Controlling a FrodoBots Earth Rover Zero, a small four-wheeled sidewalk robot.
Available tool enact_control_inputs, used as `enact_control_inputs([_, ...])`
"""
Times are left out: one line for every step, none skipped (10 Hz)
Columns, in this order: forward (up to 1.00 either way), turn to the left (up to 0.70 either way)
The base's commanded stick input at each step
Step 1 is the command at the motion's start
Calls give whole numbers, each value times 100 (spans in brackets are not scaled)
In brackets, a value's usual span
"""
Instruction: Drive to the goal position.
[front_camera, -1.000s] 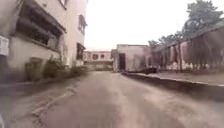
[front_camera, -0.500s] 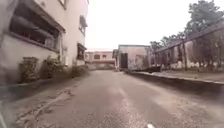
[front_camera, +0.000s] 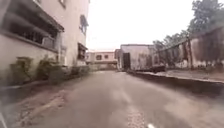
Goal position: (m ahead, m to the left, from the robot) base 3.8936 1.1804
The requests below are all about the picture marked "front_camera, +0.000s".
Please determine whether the pink low building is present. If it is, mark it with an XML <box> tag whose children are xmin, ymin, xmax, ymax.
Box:
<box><xmin>85</xmin><ymin>49</ymin><xmax>119</xmax><ymax>71</ymax></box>

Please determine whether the pale building with dark door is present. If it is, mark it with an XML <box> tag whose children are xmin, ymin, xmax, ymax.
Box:
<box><xmin>114</xmin><ymin>43</ymin><xmax>158</xmax><ymax>72</ymax></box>

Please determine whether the grey concrete road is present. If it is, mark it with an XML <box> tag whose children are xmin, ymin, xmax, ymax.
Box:
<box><xmin>13</xmin><ymin>70</ymin><xmax>224</xmax><ymax>128</ymax></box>

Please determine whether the tall beige building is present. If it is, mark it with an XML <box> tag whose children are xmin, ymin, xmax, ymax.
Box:
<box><xmin>0</xmin><ymin>0</ymin><xmax>91</xmax><ymax>84</ymax></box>

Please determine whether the row of bushes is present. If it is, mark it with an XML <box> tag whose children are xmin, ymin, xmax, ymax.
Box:
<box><xmin>8</xmin><ymin>54</ymin><xmax>93</xmax><ymax>85</ymax></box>

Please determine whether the raised concrete pavement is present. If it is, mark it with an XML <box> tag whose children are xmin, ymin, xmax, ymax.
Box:
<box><xmin>126</xmin><ymin>69</ymin><xmax>224</xmax><ymax>98</ymax></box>

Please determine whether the dirt strip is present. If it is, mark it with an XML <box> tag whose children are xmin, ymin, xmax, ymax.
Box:
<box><xmin>0</xmin><ymin>73</ymin><xmax>91</xmax><ymax>128</ymax></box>

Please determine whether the row of trees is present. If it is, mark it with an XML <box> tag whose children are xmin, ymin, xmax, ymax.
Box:
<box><xmin>153</xmin><ymin>0</ymin><xmax>224</xmax><ymax>51</ymax></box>

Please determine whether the stained boundary wall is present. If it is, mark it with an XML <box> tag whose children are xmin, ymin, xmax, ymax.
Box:
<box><xmin>153</xmin><ymin>26</ymin><xmax>224</xmax><ymax>71</ymax></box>

